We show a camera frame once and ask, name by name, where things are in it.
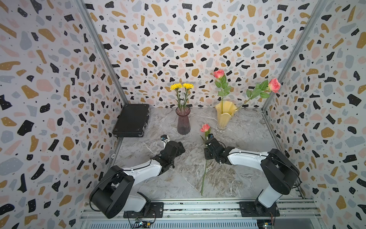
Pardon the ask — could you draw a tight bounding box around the black briefcase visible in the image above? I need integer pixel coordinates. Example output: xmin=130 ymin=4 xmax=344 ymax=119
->
xmin=112 ymin=104 xmax=150 ymax=138

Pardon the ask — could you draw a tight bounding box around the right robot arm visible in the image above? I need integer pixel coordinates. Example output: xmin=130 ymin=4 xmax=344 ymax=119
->
xmin=205 ymin=134 xmax=301 ymax=214

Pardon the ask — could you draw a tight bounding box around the aluminium right corner post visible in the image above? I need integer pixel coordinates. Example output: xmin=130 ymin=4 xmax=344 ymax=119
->
xmin=261 ymin=1 xmax=328 ymax=118

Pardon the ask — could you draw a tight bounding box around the pink rose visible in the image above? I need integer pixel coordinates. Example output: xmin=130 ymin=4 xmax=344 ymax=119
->
xmin=240 ymin=78 xmax=281 ymax=107
xmin=213 ymin=70 xmax=231 ymax=114
xmin=199 ymin=123 xmax=212 ymax=197

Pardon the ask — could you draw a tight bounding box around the green circuit board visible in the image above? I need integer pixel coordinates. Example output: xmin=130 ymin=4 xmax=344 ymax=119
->
xmin=130 ymin=218 xmax=154 ymax=229

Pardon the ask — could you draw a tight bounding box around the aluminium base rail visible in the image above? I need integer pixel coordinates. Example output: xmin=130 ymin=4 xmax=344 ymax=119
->
xmin=81 ymin=198 xmax=326 ymax=229

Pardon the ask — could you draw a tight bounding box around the purple ribbed glass vase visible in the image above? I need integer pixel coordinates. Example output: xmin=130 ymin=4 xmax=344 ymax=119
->
xmin=175 ymin=107 xmax=191 ymax=135

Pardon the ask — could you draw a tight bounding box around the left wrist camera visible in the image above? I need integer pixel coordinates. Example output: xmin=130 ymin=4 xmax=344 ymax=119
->
xmin=161 ymin=135 xmax=170 ymax=148

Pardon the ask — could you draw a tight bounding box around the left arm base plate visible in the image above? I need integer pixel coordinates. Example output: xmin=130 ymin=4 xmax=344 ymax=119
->
xmin=123 ymin=202 xmax=164 ymax=219

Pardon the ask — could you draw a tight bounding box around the aluminium corner post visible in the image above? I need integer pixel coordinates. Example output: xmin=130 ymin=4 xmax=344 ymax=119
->
xmin=261 ymin=1 xmax=328 ymax=118
xmin=74 ymin=0 xmax=128 ymax=105

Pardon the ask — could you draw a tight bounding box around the yellow fluted glass vase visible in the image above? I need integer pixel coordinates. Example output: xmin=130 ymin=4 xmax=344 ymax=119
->
xmin=215 ymin=101 xmax=238 ymax=133

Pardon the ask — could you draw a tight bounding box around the aluminium left corner post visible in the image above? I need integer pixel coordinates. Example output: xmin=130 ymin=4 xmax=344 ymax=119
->
xmin=74 ymin=0 xmax=128 ymax=105

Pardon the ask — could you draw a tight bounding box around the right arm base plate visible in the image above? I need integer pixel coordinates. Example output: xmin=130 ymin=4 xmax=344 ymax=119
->
xmin=239 ymin=199 xmax=280 ymax=217

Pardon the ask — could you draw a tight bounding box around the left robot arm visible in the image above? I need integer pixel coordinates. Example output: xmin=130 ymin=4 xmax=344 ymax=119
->
xmin=89 ymin=139 xmax=185 ymax=219

